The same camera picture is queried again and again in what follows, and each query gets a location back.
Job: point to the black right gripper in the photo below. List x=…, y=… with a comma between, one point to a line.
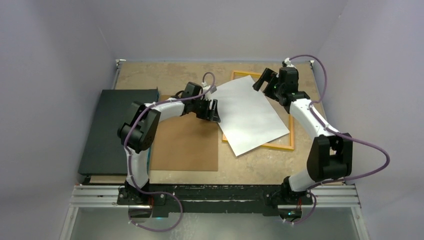
x=270, y=76

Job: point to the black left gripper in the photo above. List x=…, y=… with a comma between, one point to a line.
x=207, y=114

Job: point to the wooden picture frame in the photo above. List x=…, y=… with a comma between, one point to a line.
x=291, y=122

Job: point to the building and sky photo print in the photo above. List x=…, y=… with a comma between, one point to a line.
x=247, y=119

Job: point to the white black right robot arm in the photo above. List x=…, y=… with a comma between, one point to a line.
x=331, y=153

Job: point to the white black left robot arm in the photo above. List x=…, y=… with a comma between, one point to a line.
x=138, y=132

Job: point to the dark blue flat box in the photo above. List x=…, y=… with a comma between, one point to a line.
x=103, y=154

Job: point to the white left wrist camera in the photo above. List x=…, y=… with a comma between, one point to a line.
x=209, y=89

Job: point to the brown frame backing board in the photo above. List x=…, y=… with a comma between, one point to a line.
x=183, y=142

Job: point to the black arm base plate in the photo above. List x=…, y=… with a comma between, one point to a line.
x=210, y=199

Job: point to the aluminium profile rail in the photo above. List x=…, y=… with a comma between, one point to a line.
x=105, y=196

